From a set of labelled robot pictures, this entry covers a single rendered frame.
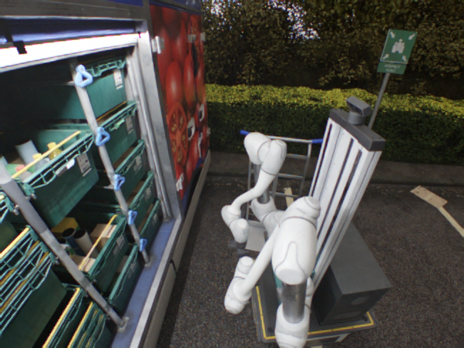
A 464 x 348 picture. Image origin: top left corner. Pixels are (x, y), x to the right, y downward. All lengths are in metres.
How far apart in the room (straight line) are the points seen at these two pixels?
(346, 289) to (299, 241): 0.87
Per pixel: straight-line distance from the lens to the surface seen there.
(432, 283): 3.14
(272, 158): 1.18
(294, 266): 0.69
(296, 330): 1.19
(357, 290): 1.58
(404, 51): 3.88
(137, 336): 1.61
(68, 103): 1.28
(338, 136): 1.14
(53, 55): 0.93
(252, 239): 2.65
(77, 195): 1.13
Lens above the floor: 2.10
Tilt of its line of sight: 35 degrees down
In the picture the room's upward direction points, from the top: straight up
